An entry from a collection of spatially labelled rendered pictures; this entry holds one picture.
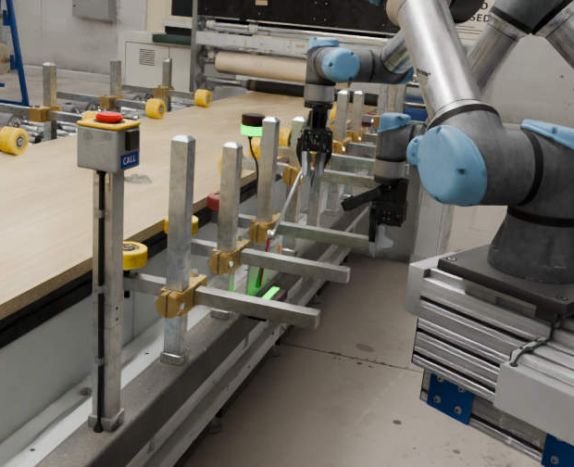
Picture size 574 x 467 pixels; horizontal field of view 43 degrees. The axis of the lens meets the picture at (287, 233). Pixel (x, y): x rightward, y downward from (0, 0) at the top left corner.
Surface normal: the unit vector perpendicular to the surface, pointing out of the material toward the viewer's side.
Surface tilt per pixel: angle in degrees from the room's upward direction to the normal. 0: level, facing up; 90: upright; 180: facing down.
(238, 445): 0
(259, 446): 0
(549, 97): 90
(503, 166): 76
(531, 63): 90
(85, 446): 0
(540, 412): 90
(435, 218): 90
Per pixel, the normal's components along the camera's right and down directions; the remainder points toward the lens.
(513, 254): -0.69, -0.15
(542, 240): -0.24, -0.04
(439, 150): -0.93, 0.12
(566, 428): -0.73, 0.15
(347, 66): 0.28, 0.27
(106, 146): -0.31, 0.26
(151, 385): 0.08, -0.95
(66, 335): 0.95, 0.17
